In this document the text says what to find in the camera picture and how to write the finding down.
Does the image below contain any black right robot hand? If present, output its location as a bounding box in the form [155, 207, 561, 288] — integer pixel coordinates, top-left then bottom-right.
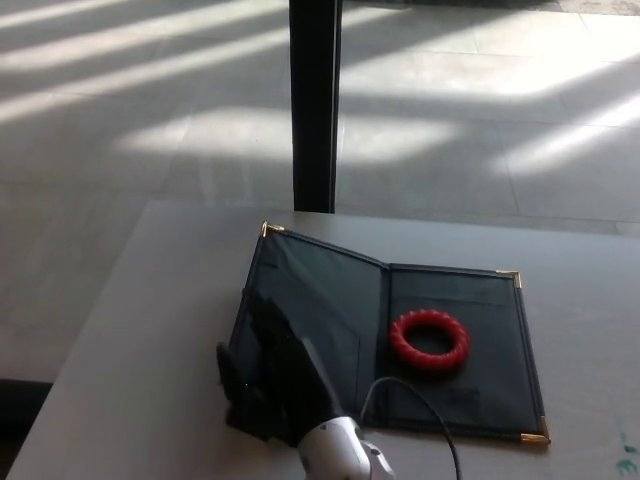
[215, 288, 348, 450]

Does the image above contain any black USC diary folder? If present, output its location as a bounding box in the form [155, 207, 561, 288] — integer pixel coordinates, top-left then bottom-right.
[225, 221, 553, 446]

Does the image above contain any black vertical pillar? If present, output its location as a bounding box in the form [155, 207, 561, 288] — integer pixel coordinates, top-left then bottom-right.
[288, 0, 344, 213]

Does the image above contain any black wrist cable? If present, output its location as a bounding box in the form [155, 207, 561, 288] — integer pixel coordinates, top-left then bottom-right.
[360, 376, 464, 480]

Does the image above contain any red ridged rubber ring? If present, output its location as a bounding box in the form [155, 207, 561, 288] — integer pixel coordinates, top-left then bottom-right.
[389, 308, 472, 370]

